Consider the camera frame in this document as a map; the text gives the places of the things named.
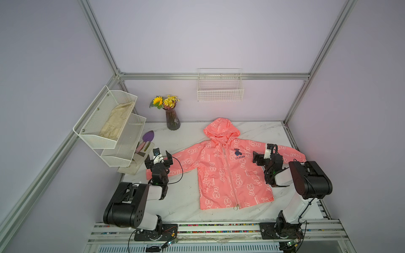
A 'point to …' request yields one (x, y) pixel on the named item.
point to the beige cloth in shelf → (119, 113)
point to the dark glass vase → (173, 121)
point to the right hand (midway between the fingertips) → (261, 153)
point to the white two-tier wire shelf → (118, 153)
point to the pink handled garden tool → (140, 147)
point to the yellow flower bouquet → (168, 103)
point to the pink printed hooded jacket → (231, 172)
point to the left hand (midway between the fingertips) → (158, 154)
